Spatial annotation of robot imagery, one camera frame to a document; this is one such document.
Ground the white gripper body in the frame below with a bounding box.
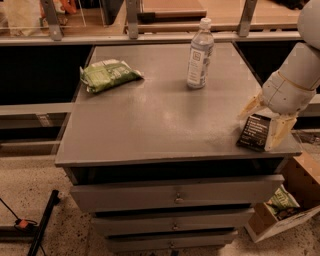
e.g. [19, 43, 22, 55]
[261, 71, 316, 115]

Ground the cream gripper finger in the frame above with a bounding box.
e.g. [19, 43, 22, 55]
[238, 93, 266, 119]
[264, 114, 297, 151]

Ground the black rxbar chocolate bar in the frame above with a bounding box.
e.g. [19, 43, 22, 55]
[236, 114, 271, 152]

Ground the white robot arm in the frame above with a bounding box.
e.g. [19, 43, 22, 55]
[237, 0, 320, 151]

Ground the clear plastic water bottle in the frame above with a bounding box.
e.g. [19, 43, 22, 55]
[187, 18, 214, 89]

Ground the top grey drawer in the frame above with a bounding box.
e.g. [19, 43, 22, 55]
[70, 174, 284, 212]

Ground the grey drawer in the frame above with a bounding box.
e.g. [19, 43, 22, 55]
[70, 174, 284, 212]
[107, 230, 238, 253]
[91, 208, 254, 236]

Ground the cardboard box on floor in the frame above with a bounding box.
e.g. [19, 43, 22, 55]
[245, 152, 320, 242]

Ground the green snack bag in box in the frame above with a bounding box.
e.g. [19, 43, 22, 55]
[266, 185, 300, 220]

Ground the middle grey drawer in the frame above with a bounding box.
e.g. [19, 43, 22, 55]
[91, 208, 254, 236]

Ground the grey drawer cabinet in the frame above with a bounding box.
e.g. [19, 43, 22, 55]
[56, 43, 300, 245]

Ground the green chip bag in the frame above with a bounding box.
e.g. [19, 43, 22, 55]
[80, 59, 143, 94]

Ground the bottom grey drawer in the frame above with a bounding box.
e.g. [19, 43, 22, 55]
[107, 230, 238, 253]

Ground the black stand leg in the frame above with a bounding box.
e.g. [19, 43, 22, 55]
[27, 190, 60, 256]

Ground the grey metal shelf rail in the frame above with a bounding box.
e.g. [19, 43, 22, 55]
[0, 31, 302, 46]

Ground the black cable with orange plug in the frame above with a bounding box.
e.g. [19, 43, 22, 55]
[0, 197, 38, 232]

